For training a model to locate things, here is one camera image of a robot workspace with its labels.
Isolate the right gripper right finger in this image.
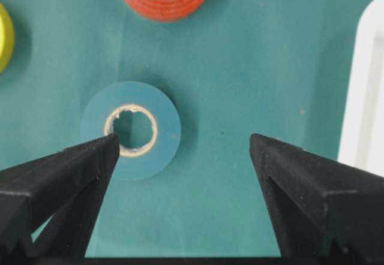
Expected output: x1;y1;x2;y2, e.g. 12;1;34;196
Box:
250;134;383;264

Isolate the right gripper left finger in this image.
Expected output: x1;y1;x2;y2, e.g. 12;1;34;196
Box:
1;134;119;259

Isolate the teal green tape roll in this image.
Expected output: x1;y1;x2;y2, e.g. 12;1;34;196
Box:
80;82;181;180

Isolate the white plastic tray case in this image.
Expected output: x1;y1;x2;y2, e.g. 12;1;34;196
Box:
337;0;383;176

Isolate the yellow tape roll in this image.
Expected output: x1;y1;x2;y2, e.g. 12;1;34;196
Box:
0;4;15;73

